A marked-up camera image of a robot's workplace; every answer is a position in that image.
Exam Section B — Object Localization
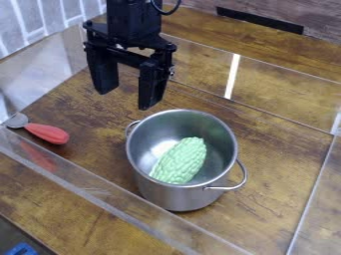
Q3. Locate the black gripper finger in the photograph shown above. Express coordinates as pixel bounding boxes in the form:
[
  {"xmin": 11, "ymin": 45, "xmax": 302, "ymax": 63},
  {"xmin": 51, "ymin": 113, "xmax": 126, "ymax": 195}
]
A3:
[
  {"xmin": 86, "ymin": 43, "xmax": 119, "ymax": 95},
  {"xmin": 139, "ymin": 51, "xmax": 173, "ymax": 111}
]

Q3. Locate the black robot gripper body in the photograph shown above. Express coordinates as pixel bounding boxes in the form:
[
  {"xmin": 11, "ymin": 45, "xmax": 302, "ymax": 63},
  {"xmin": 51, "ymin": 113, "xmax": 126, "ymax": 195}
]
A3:
[{"xmin": 83, "ymin": 0, "xmax": 177, "ymax": 68}]

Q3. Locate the green bumpy gourd toy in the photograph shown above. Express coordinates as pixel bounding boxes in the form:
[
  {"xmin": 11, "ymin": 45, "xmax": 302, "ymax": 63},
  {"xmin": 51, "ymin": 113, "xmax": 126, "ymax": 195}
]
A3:
[{"xmin": 150, "ymin": 136, "xmax": 206, "ymax": 184}]

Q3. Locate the silver steel pot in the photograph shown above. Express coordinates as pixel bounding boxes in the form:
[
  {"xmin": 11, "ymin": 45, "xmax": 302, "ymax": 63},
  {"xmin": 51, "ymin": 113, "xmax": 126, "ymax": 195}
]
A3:
[{"xmin": 126, "ymin": 110, "xmax": 241, "ymax": 211}]

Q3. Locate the blue object at corner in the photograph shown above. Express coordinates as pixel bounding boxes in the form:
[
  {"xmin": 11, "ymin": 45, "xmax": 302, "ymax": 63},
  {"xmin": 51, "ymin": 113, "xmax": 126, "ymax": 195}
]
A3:
[{"xmin": 4, "ymin": 242, "xmax": 39, "ymax": 255}]

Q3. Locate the clear acrylic front barrier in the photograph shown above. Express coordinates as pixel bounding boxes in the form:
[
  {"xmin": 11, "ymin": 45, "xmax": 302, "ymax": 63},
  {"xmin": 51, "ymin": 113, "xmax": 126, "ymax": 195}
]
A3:
[{"xmin": 0, "ymin": 127, "xmax": 250, "ymax": 255}]

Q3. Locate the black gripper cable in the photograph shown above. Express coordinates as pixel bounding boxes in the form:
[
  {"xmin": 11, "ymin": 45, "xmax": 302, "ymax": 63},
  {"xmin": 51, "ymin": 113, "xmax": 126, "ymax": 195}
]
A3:
[{"xmin": 151, "ymin": 0, "xmax": 183, "ymax": 16}]

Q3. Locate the black wall strip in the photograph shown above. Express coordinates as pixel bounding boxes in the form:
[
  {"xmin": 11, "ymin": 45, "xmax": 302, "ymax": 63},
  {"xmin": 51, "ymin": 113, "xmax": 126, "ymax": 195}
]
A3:
[{"xmin": 216, "ymin": 7, "xmax": 304, "ymax": 35}]

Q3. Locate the red handled metal spatula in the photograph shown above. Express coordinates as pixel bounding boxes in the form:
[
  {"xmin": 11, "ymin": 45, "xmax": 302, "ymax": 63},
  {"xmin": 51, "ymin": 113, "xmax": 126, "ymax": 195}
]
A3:
[{"xmin": 4, "ymin": 113, "xmax": 70, "ymax": 144}]

